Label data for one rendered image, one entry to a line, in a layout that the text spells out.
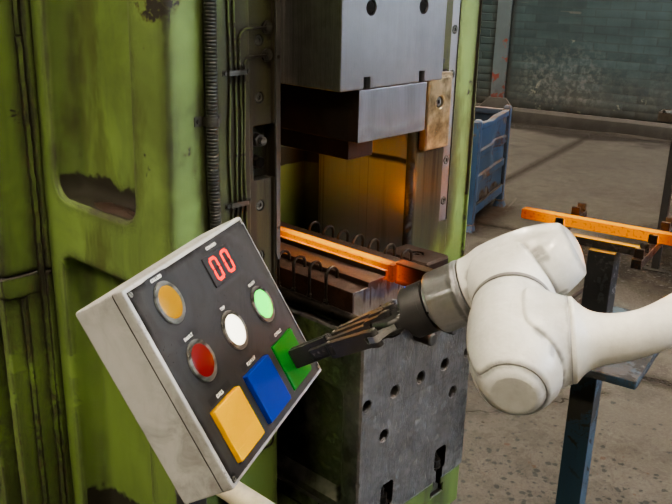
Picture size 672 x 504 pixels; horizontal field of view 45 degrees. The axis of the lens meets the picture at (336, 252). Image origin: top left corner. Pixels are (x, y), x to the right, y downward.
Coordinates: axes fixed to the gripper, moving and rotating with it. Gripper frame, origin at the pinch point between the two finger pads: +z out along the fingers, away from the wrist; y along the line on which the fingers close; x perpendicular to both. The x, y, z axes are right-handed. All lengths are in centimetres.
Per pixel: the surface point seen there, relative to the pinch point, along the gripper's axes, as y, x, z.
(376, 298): 41.7, -6.1, 4.9
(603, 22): 808, -7, -33
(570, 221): 85, -17, -29
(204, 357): -19.8, 9.7, 3.4
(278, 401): -10.1, -2.3, 3.1
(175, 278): -16.4, 20.1, 3.8
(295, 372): -1.6, -1.7, 3.5
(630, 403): 199, -120, -2
